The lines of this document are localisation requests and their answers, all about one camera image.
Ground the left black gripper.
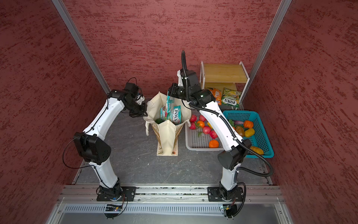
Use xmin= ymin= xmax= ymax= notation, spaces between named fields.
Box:
xmin=125 ymin=100 xmax=148 ymax=117

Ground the green bell pepper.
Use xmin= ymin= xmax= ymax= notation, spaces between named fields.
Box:
xmin=155 ymin=118 xmax=164 ymax=124

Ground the teal Fox's candy bag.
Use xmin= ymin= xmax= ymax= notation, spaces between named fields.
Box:
xmin=160 ymin=106 xmax=181 ymax=125
xmin=165 ymin=95 xmax=174 ymax=121

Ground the cream floral tote bag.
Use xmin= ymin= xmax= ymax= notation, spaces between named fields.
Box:
xmin=144 ymin=92 xmax=192 ymax=156

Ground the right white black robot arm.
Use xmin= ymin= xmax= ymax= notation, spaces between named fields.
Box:
xmin=168 ymin=83 xmax=247 ymax=201

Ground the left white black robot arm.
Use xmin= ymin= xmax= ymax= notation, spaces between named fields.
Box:
xmin=73 ymin=86 xmax=147 ymax=201

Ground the orange snack bag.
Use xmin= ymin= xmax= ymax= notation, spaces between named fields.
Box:
xmin=207 ymin=87 xmax=222 ymax=105

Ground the green Fox's candy bag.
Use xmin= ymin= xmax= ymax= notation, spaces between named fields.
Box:
xmin=222 ymin=88 xmax=241 ymax=108

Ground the red apple back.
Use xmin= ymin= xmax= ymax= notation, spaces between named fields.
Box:
xmin=199 ymin=115 xmax=206 ymax=122

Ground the small orange persimmon fruit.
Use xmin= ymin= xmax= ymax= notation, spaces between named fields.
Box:
xmin=196 ymin=120 xmax=205 ymax=128

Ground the small dark pink fruit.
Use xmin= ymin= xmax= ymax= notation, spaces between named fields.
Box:
xmin=189 ymin=122 xmax=196 ymax=130

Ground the white wooden two-tier shelf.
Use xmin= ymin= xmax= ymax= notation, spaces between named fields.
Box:
xmin=200 ymin=62 xmax=250 ymax=110

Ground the pink apple middle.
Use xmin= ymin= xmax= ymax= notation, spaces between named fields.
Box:
xmin=202 ymin=126 xmax=212 ymax=134

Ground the small red fruit front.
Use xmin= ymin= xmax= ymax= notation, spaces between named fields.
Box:
xmin=209 ymin=130 xmax=218 ymax=140

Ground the white plastic fruit basket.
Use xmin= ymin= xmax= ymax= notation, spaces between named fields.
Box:
xmin=185 ymin=121 xmax=224 ymax=152

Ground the light purple yam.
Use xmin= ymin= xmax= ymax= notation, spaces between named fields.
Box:
xmin=234 ymin=120 xmax=244 ymax=125

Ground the brown kiwi potato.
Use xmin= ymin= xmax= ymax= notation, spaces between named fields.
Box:
xmin=235 ymin=126 xmax=245 ymax=137

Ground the orange bell pepper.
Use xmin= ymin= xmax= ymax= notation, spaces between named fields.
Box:
xmin=243 ymin=120 xmax=254 ymax=129

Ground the yellow bell pepper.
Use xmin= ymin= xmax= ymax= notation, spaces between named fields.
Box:
xmin=244 ymin=128 xmax=255 ymax=138

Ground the teal plastic vegetable basket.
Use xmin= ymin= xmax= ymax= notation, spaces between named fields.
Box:
xmin=223 ymin=110 xmax=274 ymax=158

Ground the yellow potato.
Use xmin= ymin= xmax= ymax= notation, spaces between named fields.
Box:
xmin=250 ymin=146 xmax=264 ymax=155

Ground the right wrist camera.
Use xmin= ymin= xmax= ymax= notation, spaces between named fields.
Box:
xmin=180 ymin=69 xmax=201 ymax=95

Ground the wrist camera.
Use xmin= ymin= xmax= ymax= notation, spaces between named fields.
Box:
xmin=180 ymin=69 xmax=201 ymax=95
xmin=124 ymin=82 xmax=139 ymax=98

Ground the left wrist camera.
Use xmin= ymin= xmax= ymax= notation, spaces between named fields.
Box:
xmin=124 ymin=82 xmax=139 ymax=98

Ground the black corrugated cable conduit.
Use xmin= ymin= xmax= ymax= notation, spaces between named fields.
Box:
xmin=181 ymin=50 xmax=274 ymax=177

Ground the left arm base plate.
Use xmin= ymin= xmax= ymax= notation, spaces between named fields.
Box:
xmin=96 ymin=186 xmax=137 ymax=202

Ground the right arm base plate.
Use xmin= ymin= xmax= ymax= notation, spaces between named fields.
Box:
xmin=207 ymin=186 xmax=244 ymax=202

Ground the aluminium rail frame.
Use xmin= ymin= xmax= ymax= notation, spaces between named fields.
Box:
xmin=47 ymin=184 xmax=293 ymax=224

